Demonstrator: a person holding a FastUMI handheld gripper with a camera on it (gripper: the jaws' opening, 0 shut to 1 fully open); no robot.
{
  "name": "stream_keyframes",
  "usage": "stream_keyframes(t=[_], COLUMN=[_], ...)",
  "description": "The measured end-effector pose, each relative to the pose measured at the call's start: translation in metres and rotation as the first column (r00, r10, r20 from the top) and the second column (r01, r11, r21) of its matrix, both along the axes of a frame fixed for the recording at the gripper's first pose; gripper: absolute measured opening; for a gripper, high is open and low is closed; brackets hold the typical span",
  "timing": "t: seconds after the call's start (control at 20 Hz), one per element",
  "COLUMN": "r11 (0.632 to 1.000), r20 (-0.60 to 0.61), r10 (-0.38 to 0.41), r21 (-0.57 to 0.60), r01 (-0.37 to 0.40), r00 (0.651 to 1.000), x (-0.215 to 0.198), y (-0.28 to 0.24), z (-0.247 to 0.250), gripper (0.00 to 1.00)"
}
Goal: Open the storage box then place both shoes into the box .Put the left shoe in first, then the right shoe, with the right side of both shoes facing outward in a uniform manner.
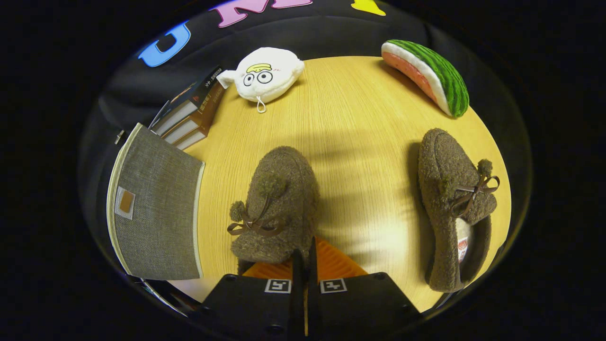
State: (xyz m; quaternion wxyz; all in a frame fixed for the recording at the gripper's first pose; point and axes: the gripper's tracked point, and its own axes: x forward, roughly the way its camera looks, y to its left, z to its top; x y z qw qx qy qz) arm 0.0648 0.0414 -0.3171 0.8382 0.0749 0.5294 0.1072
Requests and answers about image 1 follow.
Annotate watermelon slice plush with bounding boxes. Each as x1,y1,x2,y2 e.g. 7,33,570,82
381,39,469,118

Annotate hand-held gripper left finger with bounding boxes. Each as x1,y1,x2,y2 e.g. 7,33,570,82
189,250,306,339

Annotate grey fabric storage box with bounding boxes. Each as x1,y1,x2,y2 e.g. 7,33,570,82
107,123,205,281

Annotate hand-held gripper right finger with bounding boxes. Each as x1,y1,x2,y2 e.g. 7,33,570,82
307,237,422,339

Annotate dark blue covered book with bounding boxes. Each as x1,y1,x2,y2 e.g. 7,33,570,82
149,66,225,135

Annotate brown spine book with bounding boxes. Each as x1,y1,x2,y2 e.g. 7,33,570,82
175,124,210,151
161,95,223,145

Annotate brown fuzzy shoe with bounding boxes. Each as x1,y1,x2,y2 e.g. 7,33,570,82
418,128,500,293
227,146,320,275

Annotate white plush toy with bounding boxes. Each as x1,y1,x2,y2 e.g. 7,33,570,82
217,47,305,113

